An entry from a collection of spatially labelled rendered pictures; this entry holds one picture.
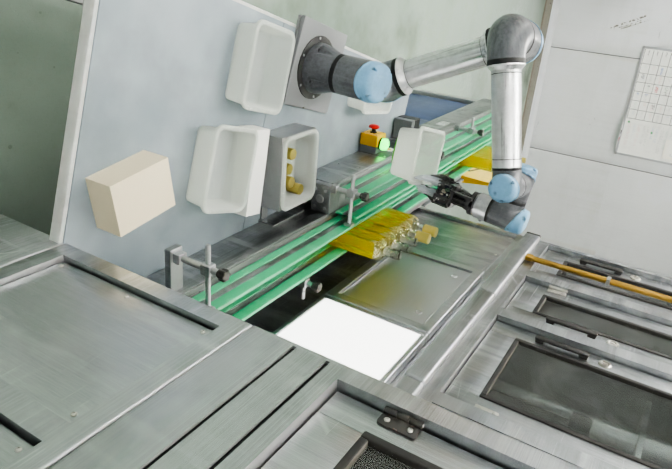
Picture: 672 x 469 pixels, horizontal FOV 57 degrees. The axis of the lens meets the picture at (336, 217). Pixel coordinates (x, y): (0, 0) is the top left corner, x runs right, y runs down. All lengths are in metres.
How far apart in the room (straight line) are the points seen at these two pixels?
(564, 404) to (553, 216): 6.48
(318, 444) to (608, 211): 7.23
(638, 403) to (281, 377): 1.09
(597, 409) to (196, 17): 1.35
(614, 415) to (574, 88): 6.24
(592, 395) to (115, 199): 1.25
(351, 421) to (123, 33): 0.89
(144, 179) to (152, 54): 0.27
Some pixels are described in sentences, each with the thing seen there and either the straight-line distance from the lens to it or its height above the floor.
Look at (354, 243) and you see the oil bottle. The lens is 1.89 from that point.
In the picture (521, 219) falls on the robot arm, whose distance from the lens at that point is 1.78.
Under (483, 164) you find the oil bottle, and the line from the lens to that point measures 2.87.
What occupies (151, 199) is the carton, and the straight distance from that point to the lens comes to 1.40.
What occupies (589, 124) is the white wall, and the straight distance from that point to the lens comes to 7.75.
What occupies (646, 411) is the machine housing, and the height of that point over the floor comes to 1.88.
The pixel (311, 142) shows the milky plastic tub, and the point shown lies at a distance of 1.87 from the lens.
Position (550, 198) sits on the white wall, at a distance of 8.04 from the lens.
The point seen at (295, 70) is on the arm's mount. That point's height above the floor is 0.77.
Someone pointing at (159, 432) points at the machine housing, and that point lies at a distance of 0.87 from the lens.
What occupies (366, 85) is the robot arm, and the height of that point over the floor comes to 0.98.
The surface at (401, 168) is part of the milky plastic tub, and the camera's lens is 1.84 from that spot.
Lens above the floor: 1.79
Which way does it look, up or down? 27 degrees down
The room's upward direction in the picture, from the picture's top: 107 degrees clockwise
